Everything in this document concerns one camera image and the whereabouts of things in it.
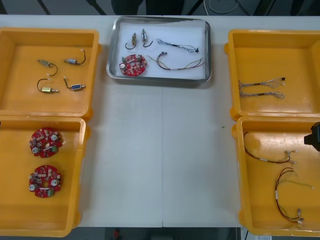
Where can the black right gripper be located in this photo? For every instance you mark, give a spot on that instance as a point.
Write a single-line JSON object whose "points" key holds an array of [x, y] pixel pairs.
{"points": [[317, 135]]}

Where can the steel tray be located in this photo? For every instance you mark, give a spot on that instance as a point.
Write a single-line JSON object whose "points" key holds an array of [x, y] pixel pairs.
{"points": [[160, 78]]}

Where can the blue-white label solenoid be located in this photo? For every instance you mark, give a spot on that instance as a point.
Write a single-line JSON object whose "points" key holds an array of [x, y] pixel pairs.
{"points": [[144, 37]]}

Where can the yellow-orange plastic bin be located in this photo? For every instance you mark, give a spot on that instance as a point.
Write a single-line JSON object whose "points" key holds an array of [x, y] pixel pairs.
{"points": [[62, 102], [262, 57], [37, 217], [260, 205]]}

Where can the black stand leg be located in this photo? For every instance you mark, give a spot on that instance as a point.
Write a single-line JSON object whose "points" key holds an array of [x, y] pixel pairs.
{"points": [[100, 8], [195, 7]]}

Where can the round red circuit board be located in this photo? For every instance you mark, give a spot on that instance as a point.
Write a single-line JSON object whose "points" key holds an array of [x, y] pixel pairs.
{"points": [[45, 181], [132, 66], [46, 142]]}

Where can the blue label solenoid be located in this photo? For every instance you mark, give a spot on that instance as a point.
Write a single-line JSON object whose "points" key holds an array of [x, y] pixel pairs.
{"points": [[75, 87]]}

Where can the pale label solenoid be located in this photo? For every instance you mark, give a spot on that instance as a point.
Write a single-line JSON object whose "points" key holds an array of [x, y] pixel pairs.
{"points": [[47, 89]]}

